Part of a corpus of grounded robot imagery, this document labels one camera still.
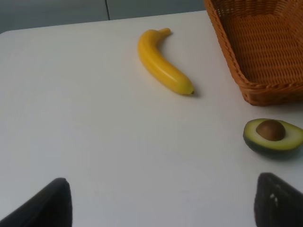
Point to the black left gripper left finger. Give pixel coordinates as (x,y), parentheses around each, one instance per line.
(50,207)

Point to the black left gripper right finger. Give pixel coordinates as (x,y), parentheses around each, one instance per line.
(277,203)

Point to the yellow banana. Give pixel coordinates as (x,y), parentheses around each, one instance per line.
(152,59)

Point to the orange wicker basket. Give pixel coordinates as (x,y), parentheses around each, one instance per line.
(262,42)

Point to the halved avocado with pit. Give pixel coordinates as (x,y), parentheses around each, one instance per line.
(273,138)

